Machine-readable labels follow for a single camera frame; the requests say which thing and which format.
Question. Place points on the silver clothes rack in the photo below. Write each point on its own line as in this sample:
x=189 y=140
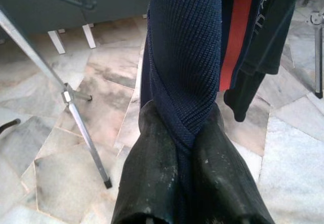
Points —
x=81 y=130

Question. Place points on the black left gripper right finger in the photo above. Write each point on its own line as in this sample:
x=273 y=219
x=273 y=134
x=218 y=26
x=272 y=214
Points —
x=222 y=183

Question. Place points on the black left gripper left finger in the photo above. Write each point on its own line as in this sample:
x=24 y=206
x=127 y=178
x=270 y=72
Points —
x=149 y=170

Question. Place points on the navy garment with red stripe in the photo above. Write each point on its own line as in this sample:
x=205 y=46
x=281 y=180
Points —
x=184 y=44

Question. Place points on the black TV cabinet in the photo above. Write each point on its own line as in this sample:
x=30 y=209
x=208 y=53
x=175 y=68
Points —
x=38 y=13

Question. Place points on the black t-shirt green print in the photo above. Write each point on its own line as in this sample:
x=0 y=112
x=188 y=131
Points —
x=273 y=36

